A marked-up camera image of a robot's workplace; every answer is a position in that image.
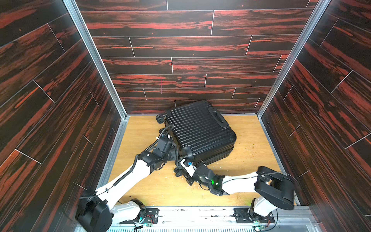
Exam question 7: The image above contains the left aluminium corner post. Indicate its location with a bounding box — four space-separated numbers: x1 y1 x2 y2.
63 0 127 120

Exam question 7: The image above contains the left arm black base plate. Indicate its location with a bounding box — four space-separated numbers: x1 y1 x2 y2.
119 208 159 225

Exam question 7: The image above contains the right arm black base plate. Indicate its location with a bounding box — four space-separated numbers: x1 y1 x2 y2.
233 207 275 224

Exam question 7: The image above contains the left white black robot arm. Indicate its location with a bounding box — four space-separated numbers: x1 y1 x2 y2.
75 136 178 232

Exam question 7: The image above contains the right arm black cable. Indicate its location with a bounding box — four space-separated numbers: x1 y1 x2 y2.
225 172 296 186

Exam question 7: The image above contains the aluminium front rail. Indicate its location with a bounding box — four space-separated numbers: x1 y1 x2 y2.
108 206 323 232

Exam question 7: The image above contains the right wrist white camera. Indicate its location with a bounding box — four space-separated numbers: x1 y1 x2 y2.
181 159 195 177

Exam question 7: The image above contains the aluminium corner post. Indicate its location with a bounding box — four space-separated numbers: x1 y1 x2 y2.
63 0 127 120
257 0 330 121

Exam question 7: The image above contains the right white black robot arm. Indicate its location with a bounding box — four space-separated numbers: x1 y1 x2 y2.
174 165 295 221

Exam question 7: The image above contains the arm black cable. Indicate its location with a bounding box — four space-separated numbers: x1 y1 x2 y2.
81 124 174 201
225 172 296 186

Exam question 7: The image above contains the right aluminium corner post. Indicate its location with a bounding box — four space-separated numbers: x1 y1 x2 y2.
257 0 330 121

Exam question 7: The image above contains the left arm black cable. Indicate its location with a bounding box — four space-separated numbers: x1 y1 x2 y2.
81 124 174 201

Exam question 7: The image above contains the black hard-shell suitcase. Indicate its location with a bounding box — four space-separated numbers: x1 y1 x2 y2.
156 100 237 165

